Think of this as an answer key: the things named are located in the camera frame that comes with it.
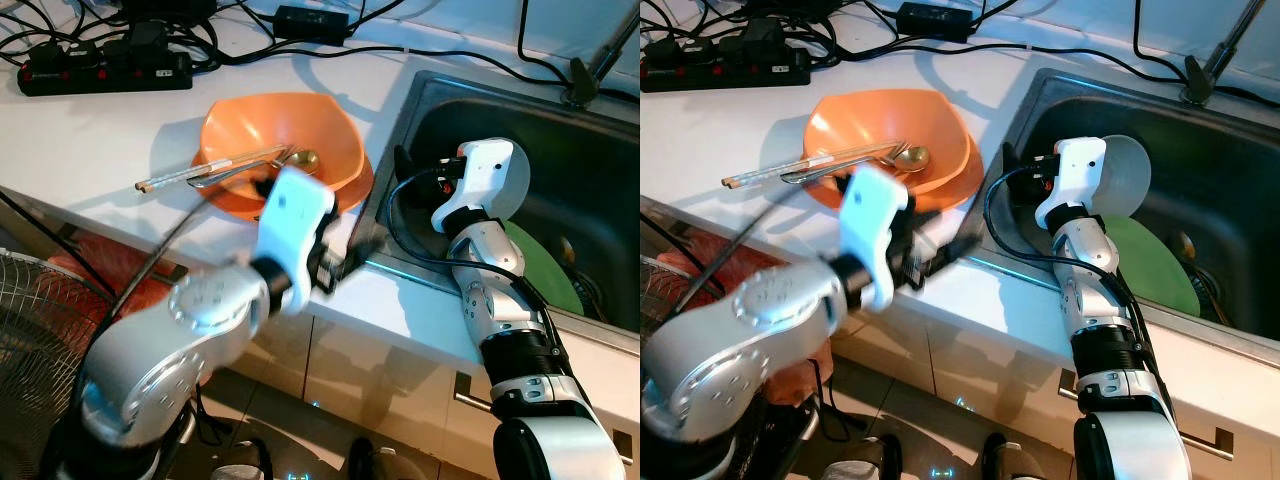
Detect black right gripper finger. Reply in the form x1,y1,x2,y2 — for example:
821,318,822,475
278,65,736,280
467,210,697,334
998,143,1033,186
393,145,438,191

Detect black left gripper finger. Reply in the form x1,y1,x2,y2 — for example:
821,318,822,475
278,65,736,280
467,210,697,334
925,225,988,279
335,228,389,283

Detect grey plastic bowl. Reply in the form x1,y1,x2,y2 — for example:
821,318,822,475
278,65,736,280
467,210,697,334
1100,135,1153,216
497,138,532,219

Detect gold metal spoon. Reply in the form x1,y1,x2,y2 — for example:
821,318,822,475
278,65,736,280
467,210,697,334
870,143,929,171
262,148,322,179

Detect orange plastic bowl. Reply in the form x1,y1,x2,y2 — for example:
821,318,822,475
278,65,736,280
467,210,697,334
803,88,971,191
200,92,367,196

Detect white kitchen cabinet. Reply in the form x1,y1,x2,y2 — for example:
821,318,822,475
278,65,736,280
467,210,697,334
215,300,641,480
820,300,1280,480

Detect stainless steel sink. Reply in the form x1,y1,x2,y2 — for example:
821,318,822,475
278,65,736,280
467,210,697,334
360,70,641,331
975,68,1280,331

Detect green plastic plate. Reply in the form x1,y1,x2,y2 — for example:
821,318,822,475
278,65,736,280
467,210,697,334
500,220,586,316
1100,215,1201,316

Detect black and silver faucet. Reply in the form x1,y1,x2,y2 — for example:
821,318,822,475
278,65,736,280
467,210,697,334
565,5,641,109
1180,0,1263,106

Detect black power adapter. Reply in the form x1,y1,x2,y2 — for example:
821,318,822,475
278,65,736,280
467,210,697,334
896,2,976,43
273,5,351,43

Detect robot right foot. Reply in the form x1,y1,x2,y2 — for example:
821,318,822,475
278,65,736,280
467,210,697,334
985,432,1041,480
348,440,401,480

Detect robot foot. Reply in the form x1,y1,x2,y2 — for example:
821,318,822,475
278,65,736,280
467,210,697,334
985,432,1041,480
348,440,401,480
820,435,901,480
210,440,273,480

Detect red plastic bag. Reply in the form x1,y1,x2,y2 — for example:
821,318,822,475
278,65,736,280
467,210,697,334
655,235,831,401
45,235,186,311

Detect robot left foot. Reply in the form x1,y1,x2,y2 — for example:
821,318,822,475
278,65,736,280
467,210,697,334
820,435,901,480
210,440,273,480

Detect standing fan with metal grille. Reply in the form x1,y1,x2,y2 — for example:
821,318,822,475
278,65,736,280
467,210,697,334
0,248,111,480
640,262,701,341

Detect black power strip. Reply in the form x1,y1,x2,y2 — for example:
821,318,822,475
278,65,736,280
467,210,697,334
18,40,193,98
640,40,811,93

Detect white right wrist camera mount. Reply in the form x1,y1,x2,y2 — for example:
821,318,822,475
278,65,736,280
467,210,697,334
1035,137,1108,229
432,138,516,233

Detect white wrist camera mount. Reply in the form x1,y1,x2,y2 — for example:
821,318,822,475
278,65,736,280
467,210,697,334
258,167,338,301
432,138,516,233
838,165,911,311
1035,137,1108,229

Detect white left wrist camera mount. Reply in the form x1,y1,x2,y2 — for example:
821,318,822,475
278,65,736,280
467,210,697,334
258,167,338,301
838,165,911,311

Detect black power cable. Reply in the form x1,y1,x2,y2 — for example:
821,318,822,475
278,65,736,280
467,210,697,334
0,188,81,263
640,192,723,263
972,35,1280,104
345,35,641,104
517,0,576,86
1133,0,1189,81

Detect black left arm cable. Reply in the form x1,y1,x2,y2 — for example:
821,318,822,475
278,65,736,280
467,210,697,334
685,185,806,306
95,190,216,336

